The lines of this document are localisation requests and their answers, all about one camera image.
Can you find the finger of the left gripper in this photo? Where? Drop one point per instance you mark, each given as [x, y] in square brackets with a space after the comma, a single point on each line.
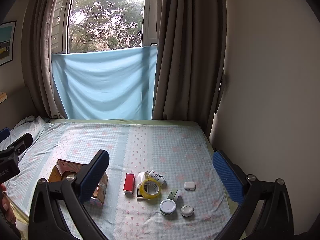
[17, 147]
[4, 134]

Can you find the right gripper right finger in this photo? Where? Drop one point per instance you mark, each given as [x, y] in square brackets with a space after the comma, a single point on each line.
[275, 220]

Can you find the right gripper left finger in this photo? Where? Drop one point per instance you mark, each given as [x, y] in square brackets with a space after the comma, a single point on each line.
[46, 220]

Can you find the red rectangular box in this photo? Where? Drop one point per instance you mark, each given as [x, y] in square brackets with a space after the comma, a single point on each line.
[129, 183]

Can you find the small white round jar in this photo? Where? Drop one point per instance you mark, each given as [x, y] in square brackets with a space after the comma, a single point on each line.
[187, 210]

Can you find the white earbuds case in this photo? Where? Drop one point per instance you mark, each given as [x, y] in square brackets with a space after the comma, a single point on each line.
[189, 186]

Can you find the yellow tape roll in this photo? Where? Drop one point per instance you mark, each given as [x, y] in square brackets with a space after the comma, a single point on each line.
[150, 189]

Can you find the white remote case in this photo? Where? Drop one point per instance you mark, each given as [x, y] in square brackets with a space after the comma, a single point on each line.
[140, 178]

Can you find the pale green cream jar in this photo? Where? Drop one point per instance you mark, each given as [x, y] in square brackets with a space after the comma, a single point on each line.
[174, 194]

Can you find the green jar white lid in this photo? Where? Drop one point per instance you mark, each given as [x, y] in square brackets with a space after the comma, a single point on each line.
[167, 207]

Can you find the white pill bottle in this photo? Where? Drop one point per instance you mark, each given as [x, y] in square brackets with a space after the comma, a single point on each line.
[151, 174]

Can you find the person's left hand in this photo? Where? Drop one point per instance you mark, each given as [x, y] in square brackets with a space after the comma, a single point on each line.
[9, 214]

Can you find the white pillow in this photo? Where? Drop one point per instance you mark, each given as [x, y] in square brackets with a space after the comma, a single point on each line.
[31, 125]

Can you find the cardboard box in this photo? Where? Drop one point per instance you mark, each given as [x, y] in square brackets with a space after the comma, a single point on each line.
[63, 168]

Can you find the left brown curtain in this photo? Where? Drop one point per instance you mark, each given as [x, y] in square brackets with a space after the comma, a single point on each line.
[36, 58]

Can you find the brown curtain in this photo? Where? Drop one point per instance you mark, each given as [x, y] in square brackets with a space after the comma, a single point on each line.
[36, 58]
[191, 50]

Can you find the checkered floral bed sheet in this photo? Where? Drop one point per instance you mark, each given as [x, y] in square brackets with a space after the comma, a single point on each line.
[178, 152]

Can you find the light blue hanging cloth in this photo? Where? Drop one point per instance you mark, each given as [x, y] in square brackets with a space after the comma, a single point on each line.
[114, 84]

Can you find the right brown curtain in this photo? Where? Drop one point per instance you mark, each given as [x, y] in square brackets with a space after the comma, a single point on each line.
[191, 50]

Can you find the framed wall picture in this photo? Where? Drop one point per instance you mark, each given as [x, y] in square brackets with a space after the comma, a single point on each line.
[7, 32]

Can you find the window with white frame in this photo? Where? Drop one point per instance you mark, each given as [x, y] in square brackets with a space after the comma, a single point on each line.
[83, 26]

